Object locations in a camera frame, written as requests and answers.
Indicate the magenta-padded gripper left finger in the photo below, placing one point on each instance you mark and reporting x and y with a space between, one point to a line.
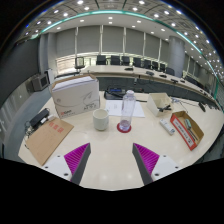
78 158

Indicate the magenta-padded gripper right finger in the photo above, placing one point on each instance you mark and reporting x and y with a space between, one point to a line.
146 158

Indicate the clear plastic water bottle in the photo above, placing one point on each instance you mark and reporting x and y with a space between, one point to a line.
127 110

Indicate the flat round red coaster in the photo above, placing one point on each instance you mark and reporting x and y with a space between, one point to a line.
128 130

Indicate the brown paper envelope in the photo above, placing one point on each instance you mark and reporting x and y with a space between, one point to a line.
48 140

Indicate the white ceramic mug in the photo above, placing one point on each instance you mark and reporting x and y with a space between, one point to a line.
100 120

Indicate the open brown cardboard box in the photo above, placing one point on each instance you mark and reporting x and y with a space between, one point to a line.
181 131

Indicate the black marker pen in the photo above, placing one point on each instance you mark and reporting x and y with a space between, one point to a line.
165 108

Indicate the small teal tool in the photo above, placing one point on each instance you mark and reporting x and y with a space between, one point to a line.
188 123

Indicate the black power adapter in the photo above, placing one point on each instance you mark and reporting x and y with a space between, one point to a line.
39 117

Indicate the open white cardboard box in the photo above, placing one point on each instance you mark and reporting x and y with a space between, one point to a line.
155 101

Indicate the white paper ream box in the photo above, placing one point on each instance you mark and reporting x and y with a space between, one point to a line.
76 98

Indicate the white printed paper sheet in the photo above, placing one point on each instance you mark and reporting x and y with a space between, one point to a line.
113 108

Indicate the black desk device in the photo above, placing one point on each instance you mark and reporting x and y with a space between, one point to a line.
115 93

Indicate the black desk microphone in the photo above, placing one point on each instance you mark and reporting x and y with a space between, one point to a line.
202 106

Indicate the grey box monitor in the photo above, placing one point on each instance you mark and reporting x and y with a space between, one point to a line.
40 82

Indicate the long curved conference desk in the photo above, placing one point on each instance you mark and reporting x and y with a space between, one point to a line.
110 70

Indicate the row of black office chairs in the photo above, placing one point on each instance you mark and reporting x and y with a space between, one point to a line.
115 60

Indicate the group of ceiling lights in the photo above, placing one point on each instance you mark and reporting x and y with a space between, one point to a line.
110 18

